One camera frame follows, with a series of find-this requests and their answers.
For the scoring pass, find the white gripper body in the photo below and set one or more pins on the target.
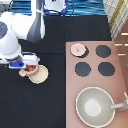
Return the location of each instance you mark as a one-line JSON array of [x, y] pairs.
[[27, 58]]

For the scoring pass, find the blue gripper fingers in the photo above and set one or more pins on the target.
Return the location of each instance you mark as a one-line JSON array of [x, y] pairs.
[[16, 65]]

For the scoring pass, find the pink pot with food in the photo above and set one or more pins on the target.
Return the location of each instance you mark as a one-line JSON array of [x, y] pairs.
[[29, 71]]

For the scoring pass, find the pink pot lid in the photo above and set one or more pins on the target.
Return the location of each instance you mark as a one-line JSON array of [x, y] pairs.
[[78, 49]]

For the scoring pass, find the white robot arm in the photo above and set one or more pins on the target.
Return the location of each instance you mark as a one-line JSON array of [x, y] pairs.
[[15, 26]]

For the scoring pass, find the cream round plate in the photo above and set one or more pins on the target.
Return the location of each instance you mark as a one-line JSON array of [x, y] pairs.
[[40, 76]]

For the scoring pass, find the black burner top left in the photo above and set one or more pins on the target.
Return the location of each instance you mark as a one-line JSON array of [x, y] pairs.
[[86, 52]]

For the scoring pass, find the pink stove top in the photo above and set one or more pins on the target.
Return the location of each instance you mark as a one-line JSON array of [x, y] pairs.
[[114, 84]]

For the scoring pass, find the black burner top right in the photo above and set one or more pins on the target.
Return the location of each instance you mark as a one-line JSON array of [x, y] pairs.
[[103, 51]]

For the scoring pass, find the black burner bottom right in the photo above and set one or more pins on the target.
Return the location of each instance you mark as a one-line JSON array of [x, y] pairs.
[[106, 69]]

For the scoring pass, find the large grey wok pan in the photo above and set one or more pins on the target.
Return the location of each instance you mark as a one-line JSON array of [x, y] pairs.
[[96, 107]]

